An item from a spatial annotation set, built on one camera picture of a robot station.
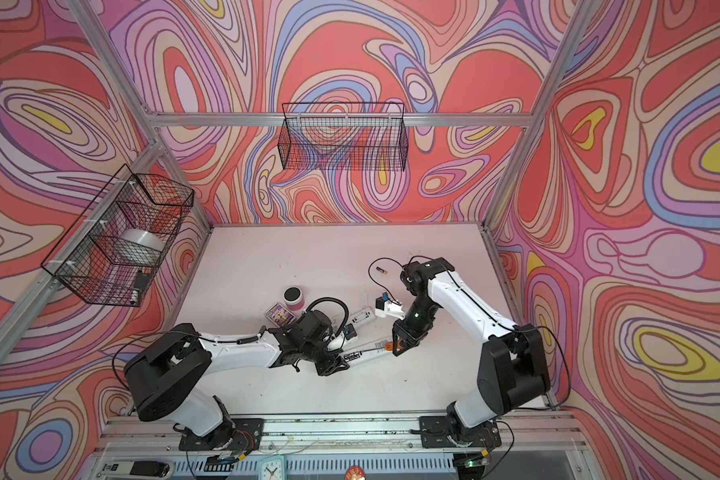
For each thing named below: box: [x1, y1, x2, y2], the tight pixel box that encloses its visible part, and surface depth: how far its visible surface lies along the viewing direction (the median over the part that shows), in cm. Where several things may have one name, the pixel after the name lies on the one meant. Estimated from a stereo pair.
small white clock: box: [258, 455, 287, 480], surface depth 69 cm
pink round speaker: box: [283, 286, 305, 311], surface depth 95 cm
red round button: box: [344, 465, 367, 480], surface depth 70 cm
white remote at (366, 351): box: [344, 339, 393, 363], surface depth 86 cm
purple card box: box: [264, 302, 296, 327], surface depth 95 cm
